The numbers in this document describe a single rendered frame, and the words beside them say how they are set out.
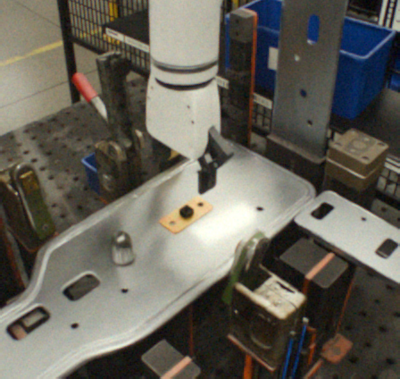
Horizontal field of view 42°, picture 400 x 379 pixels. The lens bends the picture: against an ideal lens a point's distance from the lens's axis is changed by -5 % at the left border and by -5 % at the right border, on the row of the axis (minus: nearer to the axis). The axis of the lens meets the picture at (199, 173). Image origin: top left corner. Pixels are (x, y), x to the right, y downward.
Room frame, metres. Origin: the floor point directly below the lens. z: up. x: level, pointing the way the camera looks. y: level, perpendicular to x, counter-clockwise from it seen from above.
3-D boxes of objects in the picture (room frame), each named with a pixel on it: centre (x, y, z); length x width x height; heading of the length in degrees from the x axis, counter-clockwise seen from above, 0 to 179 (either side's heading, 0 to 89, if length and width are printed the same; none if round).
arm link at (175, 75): (0.61, 0.02, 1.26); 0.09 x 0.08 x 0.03; 45
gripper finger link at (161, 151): (0.65, 0.06, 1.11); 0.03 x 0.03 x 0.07; 45
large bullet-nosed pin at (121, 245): (0.52, 0.11, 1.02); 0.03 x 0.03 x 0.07
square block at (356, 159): (0.71, -0.27, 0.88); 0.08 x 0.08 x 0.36; 45
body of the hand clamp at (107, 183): (0.72, 0.14, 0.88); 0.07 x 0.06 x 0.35; 45
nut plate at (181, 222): (0.61, 0.02, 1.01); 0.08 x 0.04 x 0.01; 136
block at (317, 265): (0.53, -0.17, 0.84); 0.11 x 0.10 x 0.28; 45
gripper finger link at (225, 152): (0.57, -0.01, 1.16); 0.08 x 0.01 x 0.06; 45
